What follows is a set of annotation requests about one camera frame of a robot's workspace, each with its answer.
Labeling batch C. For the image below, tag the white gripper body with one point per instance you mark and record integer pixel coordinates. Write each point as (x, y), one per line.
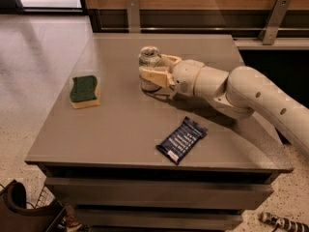
(187, 74)

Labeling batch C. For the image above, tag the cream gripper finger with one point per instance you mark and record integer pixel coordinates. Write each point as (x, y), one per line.
(169, 61)
(153, 78)

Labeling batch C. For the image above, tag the silver 7up soda can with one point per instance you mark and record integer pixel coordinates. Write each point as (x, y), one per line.
(149, 56)

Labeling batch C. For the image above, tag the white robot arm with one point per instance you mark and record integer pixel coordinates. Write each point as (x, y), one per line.
(237, 94)

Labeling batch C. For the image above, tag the dark blue snack wrapper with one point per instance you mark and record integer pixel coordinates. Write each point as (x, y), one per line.
(181, 140)

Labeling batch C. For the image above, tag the green and yellow sponge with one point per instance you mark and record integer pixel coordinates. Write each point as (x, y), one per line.
(84, 92)

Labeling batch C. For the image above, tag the grey drawer cabinet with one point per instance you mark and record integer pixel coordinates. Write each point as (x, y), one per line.
(103, 161)

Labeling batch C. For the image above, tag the left metal wall bracket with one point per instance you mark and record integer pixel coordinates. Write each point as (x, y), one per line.
(133, 16)

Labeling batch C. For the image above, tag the metal wall bracket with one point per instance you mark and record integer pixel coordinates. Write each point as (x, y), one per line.
(133, 16)
(269, 33)

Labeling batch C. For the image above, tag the right metal wall bracket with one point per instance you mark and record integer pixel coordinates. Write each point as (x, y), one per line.
(269, 33)

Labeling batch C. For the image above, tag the wire basket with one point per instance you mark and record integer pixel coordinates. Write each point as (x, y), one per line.
(45, 198)

